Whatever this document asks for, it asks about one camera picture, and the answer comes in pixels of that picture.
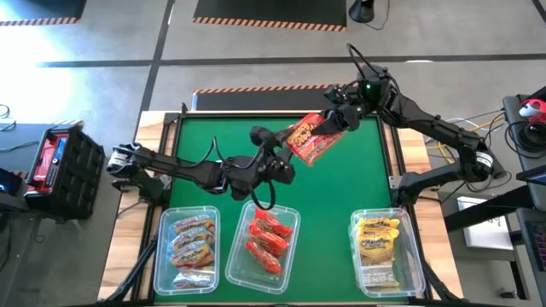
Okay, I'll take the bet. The coiled black cable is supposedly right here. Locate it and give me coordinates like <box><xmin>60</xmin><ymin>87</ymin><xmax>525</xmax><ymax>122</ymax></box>
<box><xmin>504</xmin><ymin>120</ymin><xmax>546</xmax><ymax>154</ymax></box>

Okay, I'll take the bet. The black aluminium table frame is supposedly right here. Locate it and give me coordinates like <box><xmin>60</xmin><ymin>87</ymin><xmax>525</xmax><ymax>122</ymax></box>
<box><xmin>96</xmin><ymin>109</ymin><xmax>468</xmax><ymax>307</ymax></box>

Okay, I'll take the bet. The black keyboard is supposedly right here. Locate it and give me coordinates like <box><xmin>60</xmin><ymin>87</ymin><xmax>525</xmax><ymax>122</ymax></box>
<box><xmin>527</xmin><ymin>220</ymin><xmax>546</xmax><ymax>274</ymax></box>

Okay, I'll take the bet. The white board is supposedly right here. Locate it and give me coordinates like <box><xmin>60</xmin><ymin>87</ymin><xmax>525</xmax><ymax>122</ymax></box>
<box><xmin>456</xmin><ymin>195</ymin><xmax>515</xmax><ymax>252</ymax></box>

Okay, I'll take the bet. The black curved cable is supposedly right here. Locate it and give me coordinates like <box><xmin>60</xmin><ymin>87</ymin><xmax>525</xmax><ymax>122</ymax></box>
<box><xmin>346</xmin><ymin>42</ymin><xmax>387</xmax><ymax>83</ymax></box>

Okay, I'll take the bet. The green table mat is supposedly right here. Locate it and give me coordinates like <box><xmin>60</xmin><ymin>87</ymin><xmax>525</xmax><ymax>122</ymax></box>
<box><xmin>154</xmin><ymin>115</ymin><xmax>411</xmax><ymax>304</ymax></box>

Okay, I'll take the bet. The black desk frame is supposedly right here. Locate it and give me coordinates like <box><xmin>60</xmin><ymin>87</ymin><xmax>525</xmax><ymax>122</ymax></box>
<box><xmin>442</xmin><ymin>183</ymin><xmax>534</xmax><ymax>235</ymax></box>

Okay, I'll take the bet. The black device with blue light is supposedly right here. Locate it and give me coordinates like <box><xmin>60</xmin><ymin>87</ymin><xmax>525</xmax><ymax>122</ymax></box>
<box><xmin>0</xmin><ymin>167</ymin><xmax>25</xmax><ymax>211</ymax></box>

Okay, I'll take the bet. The red and white device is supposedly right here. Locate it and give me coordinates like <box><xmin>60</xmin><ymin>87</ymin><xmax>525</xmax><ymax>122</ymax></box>
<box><xmin>518</xmin><ymin>97</ymin><xmax>546</xmax><ymax>125</ymax></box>

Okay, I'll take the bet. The black and red tool case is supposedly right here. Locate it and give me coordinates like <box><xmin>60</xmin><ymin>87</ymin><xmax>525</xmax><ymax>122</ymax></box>
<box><xmin>23</xmin><ymin>125</ymin><xmax>107</xmax><ymax>222</ymax></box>

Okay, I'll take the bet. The yellow cable with plug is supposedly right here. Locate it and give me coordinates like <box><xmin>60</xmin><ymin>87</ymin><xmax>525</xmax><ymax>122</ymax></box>
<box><xmin>426</xmin><ymin>115</ymin><xmax>507</xmax><ymax>165</ymax></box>

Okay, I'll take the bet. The black stand base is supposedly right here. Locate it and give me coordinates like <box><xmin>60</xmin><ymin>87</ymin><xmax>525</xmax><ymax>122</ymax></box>
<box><xmin>347</xmin><ymin>0</ymin><xmax>376</xmax><ymax>25</ymax></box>

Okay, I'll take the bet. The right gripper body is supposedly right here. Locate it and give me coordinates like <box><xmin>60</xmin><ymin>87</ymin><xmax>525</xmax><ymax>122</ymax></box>
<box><xmin>340</xmin><ymin>64</ymin><xmax>392</xmax><ymax>119</ymax></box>

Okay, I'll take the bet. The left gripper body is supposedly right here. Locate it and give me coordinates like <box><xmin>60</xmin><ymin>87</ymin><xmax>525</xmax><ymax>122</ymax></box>
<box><xmin>254</xmin><ymin>147</ymin><xmax>297</xmax><ymax>186</ymax></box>

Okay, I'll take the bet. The thick black cable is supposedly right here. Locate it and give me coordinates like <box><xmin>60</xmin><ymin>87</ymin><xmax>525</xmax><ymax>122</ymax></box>
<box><xmin>210</xmin><ymin>136</ymin><xmax>278</xmax><ymax>211</ymax></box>

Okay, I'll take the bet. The black side desk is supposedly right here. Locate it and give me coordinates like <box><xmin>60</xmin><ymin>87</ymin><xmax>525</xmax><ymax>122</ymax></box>
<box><xmin>502</xmin><ymin>84</ymin><xmax>546</xmax><ymax>174</ymax></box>

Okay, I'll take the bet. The black hazard-striped floor mat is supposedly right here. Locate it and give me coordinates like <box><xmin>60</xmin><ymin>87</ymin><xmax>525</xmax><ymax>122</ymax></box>
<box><xmin>192</xmin><ymin>0</ymin><xmax>348</xmax><ymax>33</ymax></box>
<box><xmin>0</xmin><ymin>0</ymin><xmax>89</xmax><ymax>27</ymax></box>
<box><xmin>190</xmin><ymin>83</ymin><xmax>377</xmax><ymax>113</ymax></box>
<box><xmin>0</xmin><ymin>119</ymin><xmax>85</xmax><ymax>180</ymax></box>

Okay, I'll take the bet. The clear plastic bin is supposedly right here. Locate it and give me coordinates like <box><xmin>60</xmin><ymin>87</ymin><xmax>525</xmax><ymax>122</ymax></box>
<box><xmin>349</xmin><ymin>207</ymin><xmax>427</xmax><ymax>298</ymax></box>
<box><xmin>153</xmin><ymin>206</ymin><xmax>221</xmax><ymax>297</ymax></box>
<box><xmin>224</xmin><ymin>200</ymin><xmax>302</xmax><ymax>295</ymax></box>

